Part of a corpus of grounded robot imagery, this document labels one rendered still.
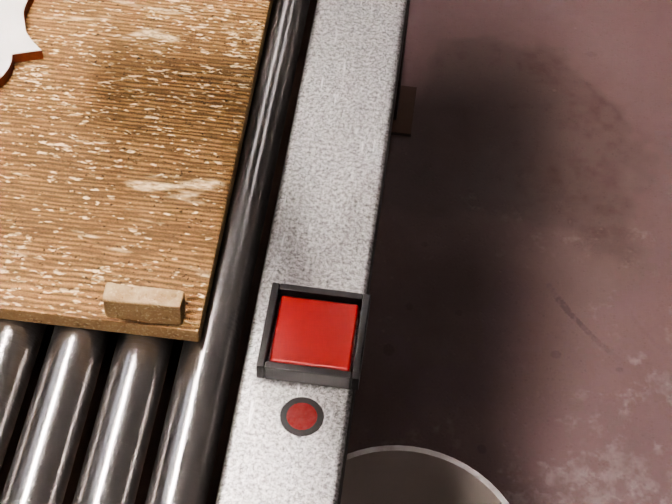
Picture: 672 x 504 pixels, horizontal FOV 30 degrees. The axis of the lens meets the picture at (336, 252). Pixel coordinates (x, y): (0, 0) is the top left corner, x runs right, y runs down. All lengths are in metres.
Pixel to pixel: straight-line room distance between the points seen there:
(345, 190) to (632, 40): 1.59
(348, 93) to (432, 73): 1.32
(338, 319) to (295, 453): 0.11
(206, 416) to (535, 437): 1.12
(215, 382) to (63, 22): 0.39
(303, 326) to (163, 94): 0.26
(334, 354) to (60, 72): 0.36
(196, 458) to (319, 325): 0.14
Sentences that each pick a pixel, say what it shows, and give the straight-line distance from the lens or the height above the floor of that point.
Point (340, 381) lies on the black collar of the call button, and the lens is 0.92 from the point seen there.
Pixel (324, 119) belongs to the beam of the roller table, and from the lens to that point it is 1.09.
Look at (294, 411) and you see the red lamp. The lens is 0.92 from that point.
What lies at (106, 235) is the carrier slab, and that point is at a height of 0.94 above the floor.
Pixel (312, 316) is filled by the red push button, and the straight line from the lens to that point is 0.95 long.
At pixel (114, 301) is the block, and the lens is 0.92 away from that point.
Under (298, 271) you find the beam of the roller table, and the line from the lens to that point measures 0.99.
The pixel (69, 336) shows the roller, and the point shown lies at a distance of 0.96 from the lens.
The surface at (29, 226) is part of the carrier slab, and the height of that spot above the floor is 0.94.
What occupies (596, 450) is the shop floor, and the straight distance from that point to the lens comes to 1.99.
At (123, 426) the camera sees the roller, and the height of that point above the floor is 0.92.
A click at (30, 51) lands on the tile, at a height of 0.95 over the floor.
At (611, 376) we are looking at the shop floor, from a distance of 2.07.
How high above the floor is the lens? 1.72
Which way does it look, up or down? 54 degrees down
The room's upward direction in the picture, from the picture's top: 3 degrees clockwise
